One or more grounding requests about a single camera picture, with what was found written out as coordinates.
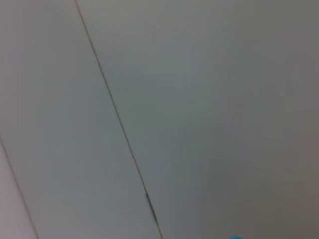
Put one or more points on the blue teal scissors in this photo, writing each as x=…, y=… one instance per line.
x=235, y=237

